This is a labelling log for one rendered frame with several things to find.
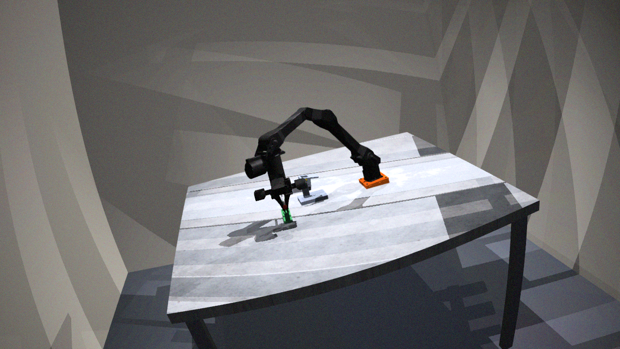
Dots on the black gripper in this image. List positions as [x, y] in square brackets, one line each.
[299, 184]

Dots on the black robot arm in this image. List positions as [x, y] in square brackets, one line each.
[270, 142]

